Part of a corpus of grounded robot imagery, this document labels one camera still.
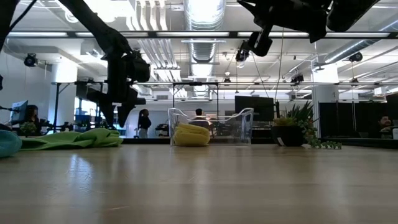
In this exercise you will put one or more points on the small green bush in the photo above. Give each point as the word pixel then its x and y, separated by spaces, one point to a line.
pixel 28 128

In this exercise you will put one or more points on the background workstation frame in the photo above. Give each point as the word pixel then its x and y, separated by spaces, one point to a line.
pixel 57 105

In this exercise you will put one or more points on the small desk monitor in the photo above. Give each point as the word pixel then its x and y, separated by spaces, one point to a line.
pixel 19 111

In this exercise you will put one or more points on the person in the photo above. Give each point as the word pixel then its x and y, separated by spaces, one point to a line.
pixel 144 123
pixel 385 123
pixel 199 116
pixel 32 115

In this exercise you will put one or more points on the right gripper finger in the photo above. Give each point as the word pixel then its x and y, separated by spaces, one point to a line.
pixel 248 7

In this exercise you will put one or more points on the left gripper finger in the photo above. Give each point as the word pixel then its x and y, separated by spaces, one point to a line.
pixel 107 112
pixel 125 112

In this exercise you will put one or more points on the yellow microfiber towel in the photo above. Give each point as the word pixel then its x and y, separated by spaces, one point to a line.
pixel 191 135

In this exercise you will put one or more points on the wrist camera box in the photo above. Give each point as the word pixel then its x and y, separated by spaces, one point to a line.
pixel 260 44
pixel 140 69

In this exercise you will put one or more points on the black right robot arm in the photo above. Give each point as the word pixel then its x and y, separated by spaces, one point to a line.
pixel 351 12

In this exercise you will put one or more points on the black aluminium table frame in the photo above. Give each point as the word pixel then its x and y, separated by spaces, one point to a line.
pixel 357 143

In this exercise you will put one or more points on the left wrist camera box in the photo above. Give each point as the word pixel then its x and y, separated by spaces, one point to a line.
pixel 140 69

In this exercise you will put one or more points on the black partition screen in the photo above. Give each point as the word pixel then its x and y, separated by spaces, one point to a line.
pixel 342 118

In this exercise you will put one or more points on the teal microfiber towel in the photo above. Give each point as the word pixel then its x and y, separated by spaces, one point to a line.
pixel 9 143

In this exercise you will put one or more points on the green microfiber towel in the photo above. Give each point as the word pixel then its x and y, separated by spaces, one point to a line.
pixel 77 138

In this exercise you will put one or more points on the black monitor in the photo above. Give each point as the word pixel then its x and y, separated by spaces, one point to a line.
pixel 261 104

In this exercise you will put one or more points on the silver ventilation duct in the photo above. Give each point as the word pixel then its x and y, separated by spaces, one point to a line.
pixel 203 53

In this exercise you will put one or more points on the black ceiling camera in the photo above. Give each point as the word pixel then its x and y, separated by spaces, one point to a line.
pixel 240 56
pixel 297 77
pixel 355 57
pixel 30 60

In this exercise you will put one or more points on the potted succulent plant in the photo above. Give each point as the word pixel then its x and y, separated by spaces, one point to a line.
pixel 287 135

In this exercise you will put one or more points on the clear plastic bin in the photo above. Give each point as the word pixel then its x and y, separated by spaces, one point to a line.
pixel 236 130

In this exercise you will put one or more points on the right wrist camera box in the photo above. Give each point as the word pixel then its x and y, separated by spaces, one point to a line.
pixel 260 44

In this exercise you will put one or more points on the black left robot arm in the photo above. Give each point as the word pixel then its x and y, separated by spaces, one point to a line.
pixel 93 28

